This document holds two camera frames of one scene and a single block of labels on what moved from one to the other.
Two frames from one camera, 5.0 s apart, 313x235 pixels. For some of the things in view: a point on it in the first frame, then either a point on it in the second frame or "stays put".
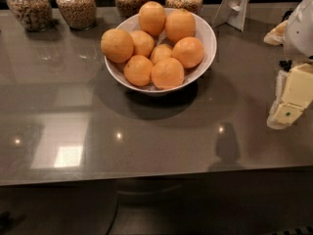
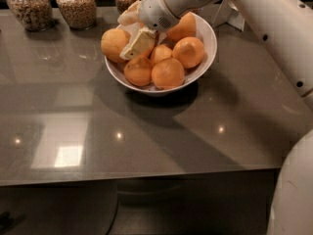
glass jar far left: x=31 y=7 stays put
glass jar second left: x=78 y=3 stays put
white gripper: x=300 y=29 to x=156 y=10
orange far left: x=116 y=45 stays put
